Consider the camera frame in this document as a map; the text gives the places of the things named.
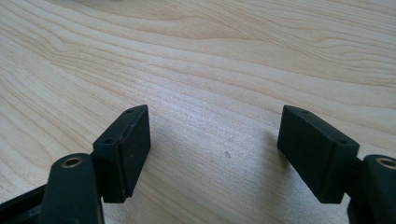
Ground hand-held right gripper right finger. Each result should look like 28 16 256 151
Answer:
276 105 361 204

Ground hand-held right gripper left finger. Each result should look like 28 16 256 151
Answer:
92 104 152 204

